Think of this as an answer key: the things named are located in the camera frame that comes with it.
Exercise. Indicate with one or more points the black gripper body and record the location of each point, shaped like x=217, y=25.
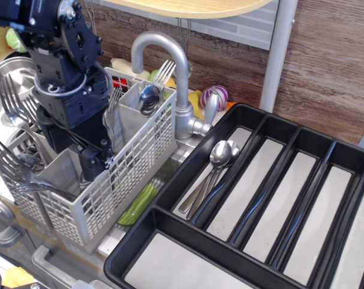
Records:
x=91, y=134

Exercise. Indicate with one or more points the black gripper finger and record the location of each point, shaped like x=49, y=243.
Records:
x=93, y=163

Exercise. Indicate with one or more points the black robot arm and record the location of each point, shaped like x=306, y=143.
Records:
x=71, y=87

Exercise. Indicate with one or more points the grey plastic cutlery basket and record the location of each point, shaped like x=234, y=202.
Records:
x=148, y=142

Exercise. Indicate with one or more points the steel spoon in tray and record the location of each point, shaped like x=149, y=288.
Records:
x=214, y=177
x=219, y=156

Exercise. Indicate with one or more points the black cutlery tray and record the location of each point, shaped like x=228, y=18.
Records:
x=288, y=213

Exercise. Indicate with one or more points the steel fork in middle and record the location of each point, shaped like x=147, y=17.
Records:
x=109, y=113

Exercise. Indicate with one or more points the green toy vegetable in sink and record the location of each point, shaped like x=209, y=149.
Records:
x=138, y=205

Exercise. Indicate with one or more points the white toy vegetable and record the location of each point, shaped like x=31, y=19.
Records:
x=125, y=66

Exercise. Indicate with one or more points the steel forks front left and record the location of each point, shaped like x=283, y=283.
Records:
x=27, y=181

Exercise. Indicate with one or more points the tall steel fork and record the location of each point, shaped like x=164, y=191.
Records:
x=163, y=75

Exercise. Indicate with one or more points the large steel fork left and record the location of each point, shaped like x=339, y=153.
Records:
x=18, y=118

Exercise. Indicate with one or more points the silver sink faucet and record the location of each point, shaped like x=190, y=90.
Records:
x=186, y=123

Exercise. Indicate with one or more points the steel pot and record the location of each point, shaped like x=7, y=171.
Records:
x=24, y=84

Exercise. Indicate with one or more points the yellow toy banana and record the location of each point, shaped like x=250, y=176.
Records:
x=194, y=99

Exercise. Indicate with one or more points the green toy cabbage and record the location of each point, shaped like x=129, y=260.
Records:
x=13, y=41

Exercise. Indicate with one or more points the grey metal post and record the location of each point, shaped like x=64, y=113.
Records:
x=284, y=22

